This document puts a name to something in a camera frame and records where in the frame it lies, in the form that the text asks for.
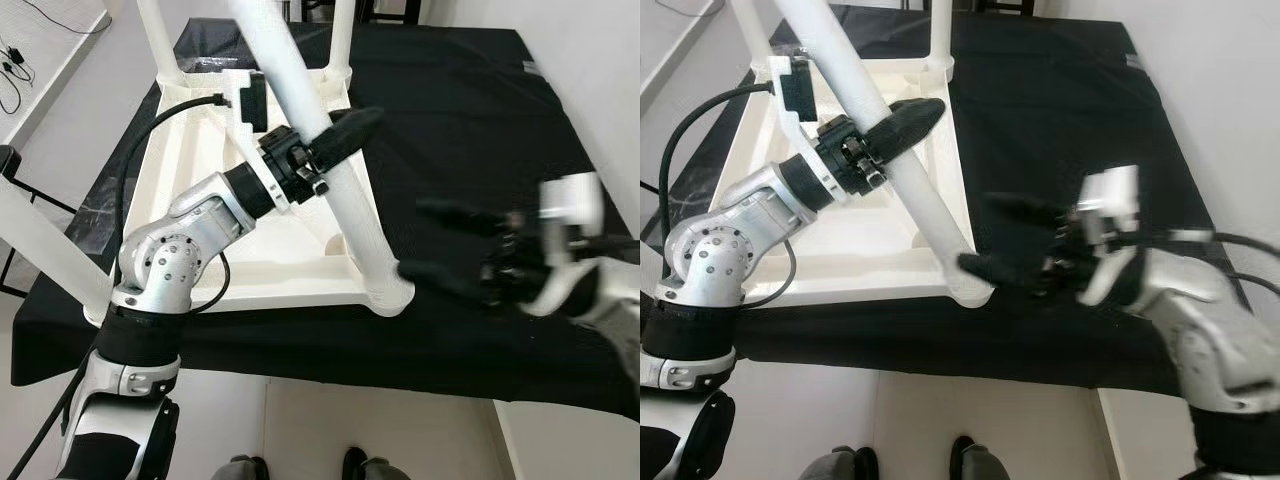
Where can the grey robot leg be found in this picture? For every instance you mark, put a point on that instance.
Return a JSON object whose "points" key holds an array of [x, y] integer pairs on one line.
{"points": [[370, 466], [240, 468], [840, 465], [980, 460]]}

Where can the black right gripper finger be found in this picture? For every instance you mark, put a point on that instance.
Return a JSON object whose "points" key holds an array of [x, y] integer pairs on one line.
{"points": [[1028, 210], [1000, 272], [445, 282], [462, 215]]}

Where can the clear crossed tape patch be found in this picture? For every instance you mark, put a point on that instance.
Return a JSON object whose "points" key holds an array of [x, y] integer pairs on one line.
{"points": [[690, 205], [95, 215]]}

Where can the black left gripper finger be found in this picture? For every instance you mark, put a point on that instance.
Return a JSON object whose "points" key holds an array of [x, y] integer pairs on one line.
{"points": [[905, 122], [350, 130]]}

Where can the clear tape strip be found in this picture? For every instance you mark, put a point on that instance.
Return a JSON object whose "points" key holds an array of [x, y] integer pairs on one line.
{"points": [[205, 63]]}

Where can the white plastic table top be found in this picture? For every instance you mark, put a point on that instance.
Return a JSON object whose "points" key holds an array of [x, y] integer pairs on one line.
{"points": [[850, 260], [280, 270]]}

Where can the grey robot left leg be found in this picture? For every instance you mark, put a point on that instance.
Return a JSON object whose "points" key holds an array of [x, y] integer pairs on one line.
{"points": [[840, 465], [240, 468]]}

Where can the grey robot right leg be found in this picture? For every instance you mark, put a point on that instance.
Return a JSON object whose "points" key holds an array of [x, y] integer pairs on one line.
{"points": [[980, 460], [370, 466]]}

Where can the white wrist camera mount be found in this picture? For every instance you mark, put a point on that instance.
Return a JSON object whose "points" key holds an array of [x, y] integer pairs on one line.
{"points": [[252, 100], [1110, 195], [800, 90], [570, 200]]}

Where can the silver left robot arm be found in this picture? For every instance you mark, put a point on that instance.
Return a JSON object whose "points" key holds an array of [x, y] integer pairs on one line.
{"points": [[710, 260], [170, 260]]}

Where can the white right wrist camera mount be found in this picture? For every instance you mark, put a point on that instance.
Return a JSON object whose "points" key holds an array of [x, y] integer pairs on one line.
{"points": [[1110, 195], [570, 200]]}

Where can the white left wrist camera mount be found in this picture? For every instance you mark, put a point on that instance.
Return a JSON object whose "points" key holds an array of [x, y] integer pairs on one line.
{"points": [[252, 100], [800, 90]]}

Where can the white plastic table leg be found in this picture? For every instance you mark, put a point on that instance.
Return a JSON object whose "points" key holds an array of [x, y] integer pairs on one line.
{"points": [[158, 40], [350, 210], [940, 35], [50, 250], [920, 200], [752, 35], [340, 40]]}

